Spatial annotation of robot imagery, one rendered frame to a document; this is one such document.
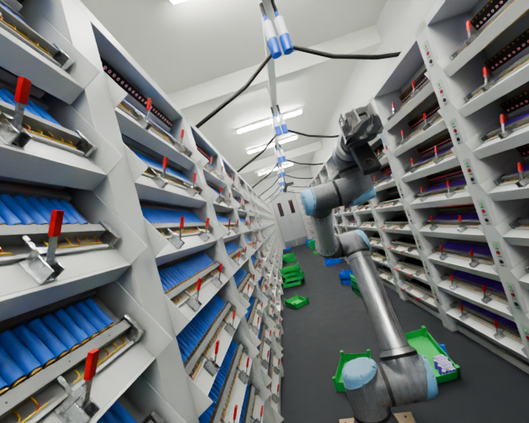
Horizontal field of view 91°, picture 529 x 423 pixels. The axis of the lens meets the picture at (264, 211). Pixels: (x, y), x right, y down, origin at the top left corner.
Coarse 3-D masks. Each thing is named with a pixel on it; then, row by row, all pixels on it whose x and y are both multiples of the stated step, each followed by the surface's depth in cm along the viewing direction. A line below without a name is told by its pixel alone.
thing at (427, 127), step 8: (432, 104) 152; (424, 112) 163; (432, 112) 157; (440, 112) 126; (416, 120) 173; (424, 120) 144; (432, 120) 143; (440, 120) 133; (416, 128) 178; (424, 128) 145; (432, 128) 137; (440, 128) 132; (408, 136) 171; (416, 136) 152; (424, 136) 146; (392, 144) 186; (400, 144) 184; (408, 144) 164; (416, 144) 157; (392, 152) 186; (400, 152) 177
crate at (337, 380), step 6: (342, 354) 180; (348, 354) 179; (354, 354) 178; (360, 354) 176; (366, 354) 174; (342, 360) 178; (348, 360) 180; (342, 366) 175; (336, 372) 164; (336, 378) 156; (342, 378) 165; (336, 384) 154; (342, 384) 153; (336, 390) 155; (342, 390) 153
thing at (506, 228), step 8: (520, 208) 113; (528, 208) 113; (512, 216) 113; (520, 216) 113; (528, 216) 112; (504, 224) 113; (512, 224) 111; (504, 232) 113; (512, 232) 110; (520, 232) 107; (528, 232) 103; (512, 240) 109; (520, 240) 105; (528, 240) 102
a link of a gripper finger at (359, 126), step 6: (354, 114) 59; (354, 120) 60; (360, 120) 58; (366, 120) 56; (354, 126) 59; (360, 126) 57; (366, 126) 57; (354, 132) 60; (360, 132) 60; (354, 138) 64
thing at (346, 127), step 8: (360, 112) 65; (368, 112) 64; (344, 120) 67; (352, 120) 65; (344, 128) 69; (344, 136) 69; (368, 136) 64; (376, 136) 66; (344, 144) 75; (352, 144) 67; (360, 144) 69
